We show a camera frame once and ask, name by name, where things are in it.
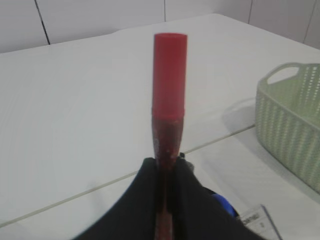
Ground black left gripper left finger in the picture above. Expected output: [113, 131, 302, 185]
[75, 157, 158, 240]

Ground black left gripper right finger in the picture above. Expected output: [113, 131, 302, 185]
[169, 153, 263, 240]

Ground clear plastic ruler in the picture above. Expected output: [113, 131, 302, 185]
[239, 204, 282, 240]

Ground red glitter pen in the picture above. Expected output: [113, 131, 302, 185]
[151, 32, 188, 240]

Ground green plastic woven basket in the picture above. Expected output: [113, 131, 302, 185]
[255, 62, 320, 192]

